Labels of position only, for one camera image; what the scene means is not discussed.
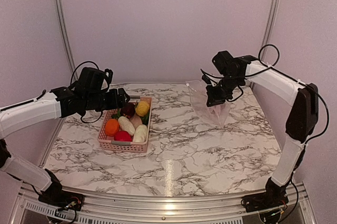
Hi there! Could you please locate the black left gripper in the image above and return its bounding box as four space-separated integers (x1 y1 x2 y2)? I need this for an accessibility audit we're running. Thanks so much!
84 87 130 111

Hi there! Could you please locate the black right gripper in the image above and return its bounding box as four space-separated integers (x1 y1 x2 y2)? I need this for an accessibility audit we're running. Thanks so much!
207 72 244 106

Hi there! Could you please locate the red toy apple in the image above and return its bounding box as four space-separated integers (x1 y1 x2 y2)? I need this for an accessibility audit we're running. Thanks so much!
209 104 228 115
114 131 132 142

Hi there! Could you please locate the clear pink zip top bag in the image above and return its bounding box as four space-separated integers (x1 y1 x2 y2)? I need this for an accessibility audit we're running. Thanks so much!
185 80 230 128

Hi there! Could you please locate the orange toy orange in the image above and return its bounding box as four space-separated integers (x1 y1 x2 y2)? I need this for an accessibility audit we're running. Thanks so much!
105 119 120 137

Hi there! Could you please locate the pink perforated plastic basket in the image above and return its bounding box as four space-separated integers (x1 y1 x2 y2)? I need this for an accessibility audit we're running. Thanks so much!
97 96 152 153

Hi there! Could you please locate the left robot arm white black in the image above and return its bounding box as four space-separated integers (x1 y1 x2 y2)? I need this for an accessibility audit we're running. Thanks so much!
1 67 130 206

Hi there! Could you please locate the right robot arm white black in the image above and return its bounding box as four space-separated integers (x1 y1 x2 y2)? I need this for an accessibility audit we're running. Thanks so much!
203 51 319 207

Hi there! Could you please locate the dark maroon toy fruit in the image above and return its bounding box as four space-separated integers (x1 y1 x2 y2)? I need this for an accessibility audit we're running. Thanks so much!
120 102 135 119

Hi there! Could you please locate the yellow toy lemon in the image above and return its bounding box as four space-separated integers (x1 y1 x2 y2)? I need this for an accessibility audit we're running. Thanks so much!
135 101 150 117

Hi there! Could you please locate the white toy vegetable upper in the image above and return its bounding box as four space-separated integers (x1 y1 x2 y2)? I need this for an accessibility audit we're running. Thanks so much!
118 116 135 136

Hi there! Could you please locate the white toy vegetable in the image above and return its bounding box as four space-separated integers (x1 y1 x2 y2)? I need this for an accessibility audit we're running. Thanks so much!
133 124 147 143
118 116 135 136

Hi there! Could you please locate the white toy vegetable lower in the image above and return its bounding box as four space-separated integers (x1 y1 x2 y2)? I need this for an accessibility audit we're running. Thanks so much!
133 124 147 143

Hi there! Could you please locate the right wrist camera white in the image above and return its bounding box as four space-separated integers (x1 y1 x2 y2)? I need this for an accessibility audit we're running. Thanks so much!
201 69 217 86

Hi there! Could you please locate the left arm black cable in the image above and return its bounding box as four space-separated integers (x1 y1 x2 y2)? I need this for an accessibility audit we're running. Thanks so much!
70 61 106 124

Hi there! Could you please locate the aluminium front rail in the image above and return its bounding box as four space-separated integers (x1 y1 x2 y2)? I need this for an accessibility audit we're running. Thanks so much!
8 183 317 223

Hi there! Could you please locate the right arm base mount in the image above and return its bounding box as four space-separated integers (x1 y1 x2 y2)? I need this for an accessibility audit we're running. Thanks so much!
241 178 290 212

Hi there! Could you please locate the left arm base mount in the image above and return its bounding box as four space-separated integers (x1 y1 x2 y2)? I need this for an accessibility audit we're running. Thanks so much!
38 169 84 211

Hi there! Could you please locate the right aluminium frame post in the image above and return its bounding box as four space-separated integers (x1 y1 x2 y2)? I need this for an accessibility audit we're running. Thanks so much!
261 0 280 46

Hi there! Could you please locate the aluminium frame post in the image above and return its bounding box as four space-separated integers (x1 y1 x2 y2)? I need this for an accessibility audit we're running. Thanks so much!
261 0 280 46
54 0 76 73

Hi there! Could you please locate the left aluminium frame post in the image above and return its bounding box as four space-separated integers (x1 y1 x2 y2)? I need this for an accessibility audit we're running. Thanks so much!
54 0 76 73

